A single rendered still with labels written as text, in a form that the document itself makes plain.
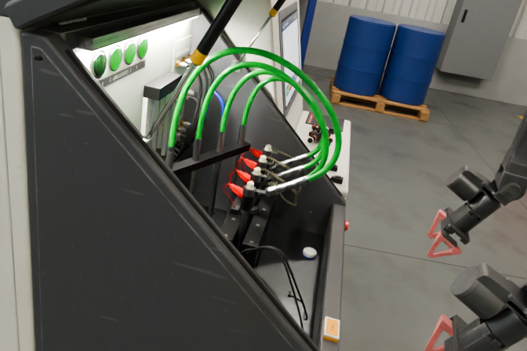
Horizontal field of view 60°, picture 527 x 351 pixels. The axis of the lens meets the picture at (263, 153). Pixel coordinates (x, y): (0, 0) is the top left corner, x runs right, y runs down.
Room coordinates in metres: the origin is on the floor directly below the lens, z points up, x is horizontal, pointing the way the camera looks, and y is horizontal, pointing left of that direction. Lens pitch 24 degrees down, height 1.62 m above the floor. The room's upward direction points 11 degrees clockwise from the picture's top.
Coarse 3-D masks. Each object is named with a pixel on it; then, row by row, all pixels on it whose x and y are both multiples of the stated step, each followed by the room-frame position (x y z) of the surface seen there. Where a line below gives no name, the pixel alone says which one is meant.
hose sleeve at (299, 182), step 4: (304, 176) 0.93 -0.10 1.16; (292, 180) 0.94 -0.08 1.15; (296, 180) 0.93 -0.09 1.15; (300, 180) 0.93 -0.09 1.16; (304, 180) 0.93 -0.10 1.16; (280, 184) 0.94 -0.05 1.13; (284, 184) 0.94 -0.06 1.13; (288, 184) 0.93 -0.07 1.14; (292, 184) 0.93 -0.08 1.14; (296, 184) 0.93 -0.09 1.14; (300, 184) 0.93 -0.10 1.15; (304, 184) 0.93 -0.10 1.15; (276, 188) 0.93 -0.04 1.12; (280, 188) 0.93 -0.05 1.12; (284, 188) 0.93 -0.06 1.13; (288, 188) 0.93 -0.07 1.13; (292, 188) 0.93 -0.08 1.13; (280, 192) 0.93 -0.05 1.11
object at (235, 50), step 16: (240, 48) 0.95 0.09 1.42; (208, 64) 0.96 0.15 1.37; (288, 64) 0.94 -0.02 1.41; (192, 80) 0.96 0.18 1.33; (304, 80) 0.93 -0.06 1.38; (320, 96) 0.93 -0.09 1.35; (176, 112) 0.96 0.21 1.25; (336, 128) 0.92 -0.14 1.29; (336, 144) 0.92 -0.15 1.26; (336, 160) 0.92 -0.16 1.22; (320, 176) 0.93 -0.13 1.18
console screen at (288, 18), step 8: (288, 8) 1.64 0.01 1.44; (296, 8) 1.88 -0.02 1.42; (280, 16) 1.46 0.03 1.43; (288, 16) 1.62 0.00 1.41; (296, 16) 1.85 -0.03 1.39; (280, 24) 1.45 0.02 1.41; (288, 24) 1.61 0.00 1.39; (296, 24) 1.84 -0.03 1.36; (280, 32) 1.44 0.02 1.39; (288, 32) 1.60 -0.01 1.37; (296, 32) 1.83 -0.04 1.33; (280, 40) 1.44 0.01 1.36; (288, 40) 1.59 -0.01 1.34; (296, 40) 1.82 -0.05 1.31; (280, 48) 1.44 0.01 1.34; (288, 48) 1.58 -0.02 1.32; (296, 48) 1.81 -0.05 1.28; (288, 56) 1.57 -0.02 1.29; (296, 56) 1.80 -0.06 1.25; (296, 64) 1.79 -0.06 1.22; (288, 72) 1.55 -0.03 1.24; (296, 80) 1.77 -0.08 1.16; (288, 88) 1.53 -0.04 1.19; (288, 96) 1.52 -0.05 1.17; (288, 104) 1.52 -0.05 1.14; (288, 112) 1.51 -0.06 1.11
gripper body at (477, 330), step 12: (456, 324) 0.62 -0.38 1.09; (468, 324) 0.61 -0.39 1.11; (480, 324) 0.59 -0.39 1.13; (456, 336) 0.60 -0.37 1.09; (468, 336) 0.59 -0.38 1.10; (480, 336) 0.58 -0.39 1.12; (456, 348) 0.57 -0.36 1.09; (468, 348) 0.58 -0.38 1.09; (480, 348) 0.57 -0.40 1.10; (492, 348) 0.56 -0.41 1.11; (504, 348) 0.56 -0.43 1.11
